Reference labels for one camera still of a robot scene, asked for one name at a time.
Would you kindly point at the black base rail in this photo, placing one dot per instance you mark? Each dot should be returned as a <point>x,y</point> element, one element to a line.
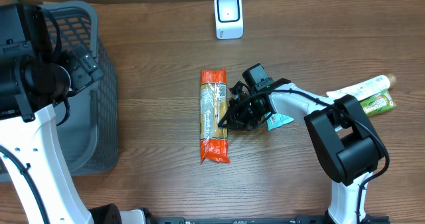
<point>301,219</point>

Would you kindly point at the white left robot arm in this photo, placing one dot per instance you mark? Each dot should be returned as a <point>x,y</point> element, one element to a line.
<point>43,181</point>

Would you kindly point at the green snack packet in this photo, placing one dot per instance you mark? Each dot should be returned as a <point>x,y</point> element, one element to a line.
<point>378,103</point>

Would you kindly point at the orange noodle package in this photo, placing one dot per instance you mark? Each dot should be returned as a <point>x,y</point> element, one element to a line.
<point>213,107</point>

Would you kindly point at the white tube with gold cap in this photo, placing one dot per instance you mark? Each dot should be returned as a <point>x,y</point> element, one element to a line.
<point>367,88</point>

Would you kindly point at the teal tissue packet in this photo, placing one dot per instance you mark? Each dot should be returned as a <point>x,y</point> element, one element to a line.
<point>277,120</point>

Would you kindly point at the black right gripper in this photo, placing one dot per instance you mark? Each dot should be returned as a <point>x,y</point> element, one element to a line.
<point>239,108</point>

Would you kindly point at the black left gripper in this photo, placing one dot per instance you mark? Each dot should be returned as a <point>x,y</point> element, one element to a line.
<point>84,66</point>

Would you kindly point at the white barcode scanner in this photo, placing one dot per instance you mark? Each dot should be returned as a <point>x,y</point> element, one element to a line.
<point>229,22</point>

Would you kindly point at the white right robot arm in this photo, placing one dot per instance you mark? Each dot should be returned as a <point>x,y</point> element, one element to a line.
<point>347,146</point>

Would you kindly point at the grey plastic shopping basket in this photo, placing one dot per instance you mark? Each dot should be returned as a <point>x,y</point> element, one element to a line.
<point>87,124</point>

